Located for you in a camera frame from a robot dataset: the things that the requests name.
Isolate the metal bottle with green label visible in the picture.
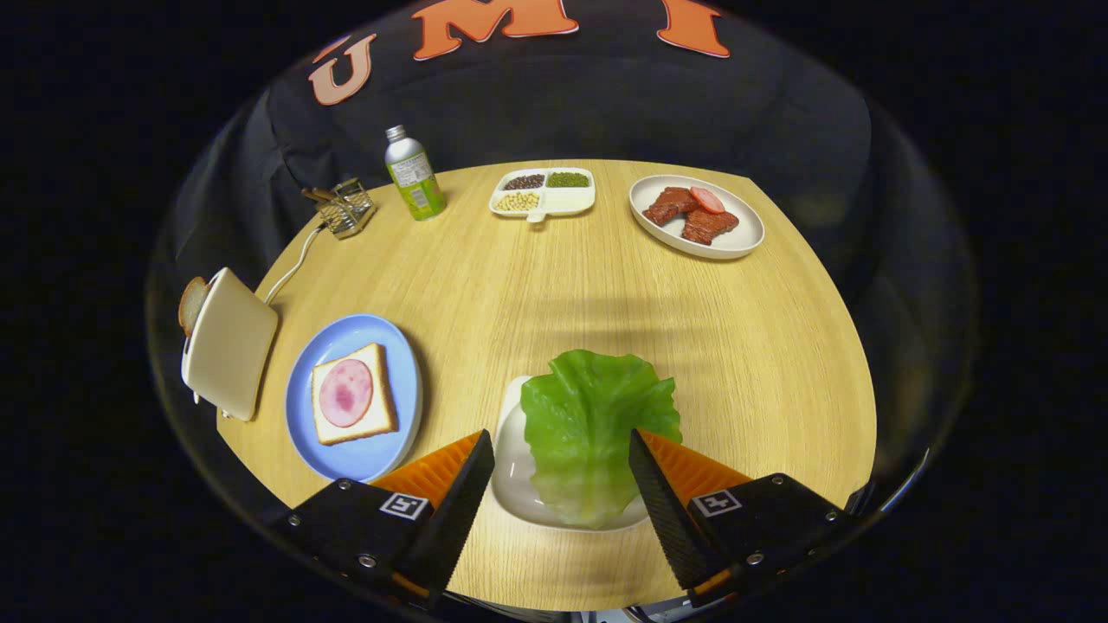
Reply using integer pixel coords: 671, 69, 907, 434
384, 125, 448, 222

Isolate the white sandwich bread slice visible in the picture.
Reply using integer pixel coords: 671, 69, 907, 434
311, 343, 400, 447

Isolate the pink ham slice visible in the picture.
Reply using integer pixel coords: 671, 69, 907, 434
319, 359, 375, 428

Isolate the white toaster cable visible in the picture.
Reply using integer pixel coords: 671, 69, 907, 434
262, 223, 328, 305

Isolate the green lettuce leaf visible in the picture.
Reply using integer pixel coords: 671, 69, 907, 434
520, 349, 683, 530

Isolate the metal wire basket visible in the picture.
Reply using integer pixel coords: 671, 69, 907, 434
316, 178, 377, 241

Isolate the blue plate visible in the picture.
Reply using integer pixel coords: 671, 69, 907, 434
285, 313, 424, 484

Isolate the toasted bread slice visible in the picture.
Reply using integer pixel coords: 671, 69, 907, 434
178, 276, 211, 337

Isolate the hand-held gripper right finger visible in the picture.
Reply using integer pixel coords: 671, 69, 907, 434
628, 428, 858, 611

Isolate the cream toaster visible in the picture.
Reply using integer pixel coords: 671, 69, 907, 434
181, 267, 280, 422

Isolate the white divided dish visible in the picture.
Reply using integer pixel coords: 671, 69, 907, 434
489, 167, 596, 224

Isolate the white oval plate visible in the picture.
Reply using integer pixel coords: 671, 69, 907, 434
629, 174, 766, 260

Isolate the white square dish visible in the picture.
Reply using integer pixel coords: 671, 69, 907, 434
491, 375, 650, 531

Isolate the brown meat slice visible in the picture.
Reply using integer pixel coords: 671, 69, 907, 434
681, 209, 740, 247
642, 187, 700, 228

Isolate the black backdrop cloth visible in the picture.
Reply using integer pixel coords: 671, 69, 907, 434
147, 0, 979, 520

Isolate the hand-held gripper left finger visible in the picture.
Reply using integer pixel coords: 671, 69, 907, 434
268, 429, 496, 611

